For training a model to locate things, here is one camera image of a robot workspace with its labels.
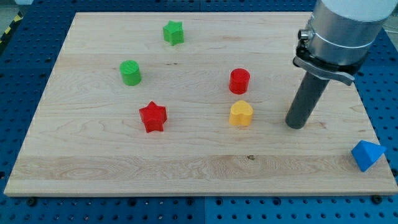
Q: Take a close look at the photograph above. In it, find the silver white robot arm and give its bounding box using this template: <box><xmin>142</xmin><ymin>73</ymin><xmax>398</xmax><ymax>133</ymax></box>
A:
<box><xmin>293</xmin><ymin>0</ymin><xmax>397</xmax><ymax>86</ymax></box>

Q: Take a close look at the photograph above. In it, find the blue triangle block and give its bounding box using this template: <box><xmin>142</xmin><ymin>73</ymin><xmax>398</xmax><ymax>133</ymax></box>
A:
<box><xmin>351</xmin><ymin>140</ymin><xmax>387</xmax><ymax>172</ymax></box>

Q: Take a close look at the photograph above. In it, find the yellow heart block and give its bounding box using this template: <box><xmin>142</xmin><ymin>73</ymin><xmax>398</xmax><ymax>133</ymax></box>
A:
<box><xmin>229</xmin><ymin>100</ymin><xmax>254</xmax><ymax>126</ymax></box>

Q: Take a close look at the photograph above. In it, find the red star block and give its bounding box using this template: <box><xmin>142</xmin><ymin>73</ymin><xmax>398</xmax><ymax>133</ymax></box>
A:
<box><xmin>139</xmin><ymin>101</ymin><xmax>167</xmax><ymax>133</ymax></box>

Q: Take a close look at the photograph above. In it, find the red cylinder block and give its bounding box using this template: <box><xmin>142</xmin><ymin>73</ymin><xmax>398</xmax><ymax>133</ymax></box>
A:
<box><xmin>229</xmin><ymin>68</ymin><xmax>250</xmax><ymax>95</ymax></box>

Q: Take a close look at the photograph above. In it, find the light wooden board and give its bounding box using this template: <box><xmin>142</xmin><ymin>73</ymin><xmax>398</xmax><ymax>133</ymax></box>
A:
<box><xmin>4</xmin><ymin>12</ymin><xmax>397</xmax><ymax>197</ymax></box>

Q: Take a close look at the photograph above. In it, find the green cylinder block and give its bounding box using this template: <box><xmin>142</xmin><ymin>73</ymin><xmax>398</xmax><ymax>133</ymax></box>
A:
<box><xmin>119</xmin><ymin>60</ymin><xmax>141</xmax><ymax>86</ymax></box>

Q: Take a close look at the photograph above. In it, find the green star block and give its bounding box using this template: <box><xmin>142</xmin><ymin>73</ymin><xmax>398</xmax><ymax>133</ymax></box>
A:
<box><xmin>163</xmin><ymin>21</ymin><xmax>185</xmax><ymax>45</ymax></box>

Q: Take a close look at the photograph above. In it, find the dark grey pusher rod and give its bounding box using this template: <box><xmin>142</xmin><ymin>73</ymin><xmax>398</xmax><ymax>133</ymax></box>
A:
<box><xmin>285</xmin><ymin>72</ymin><xmax>329</xmax><ymax>129</ymax></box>

